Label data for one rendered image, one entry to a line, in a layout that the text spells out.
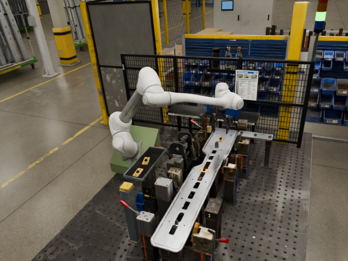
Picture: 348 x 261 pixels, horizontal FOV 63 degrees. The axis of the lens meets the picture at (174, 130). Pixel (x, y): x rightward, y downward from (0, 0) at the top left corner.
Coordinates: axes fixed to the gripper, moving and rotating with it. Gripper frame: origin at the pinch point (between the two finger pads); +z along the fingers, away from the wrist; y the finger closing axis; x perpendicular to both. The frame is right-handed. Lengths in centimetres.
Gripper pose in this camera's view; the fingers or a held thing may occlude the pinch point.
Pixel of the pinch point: (220, 130)
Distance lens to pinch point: 243.9
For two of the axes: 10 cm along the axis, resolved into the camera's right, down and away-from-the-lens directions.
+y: 9.2, 1.4, -3.6
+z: 0.5, 8.8, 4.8
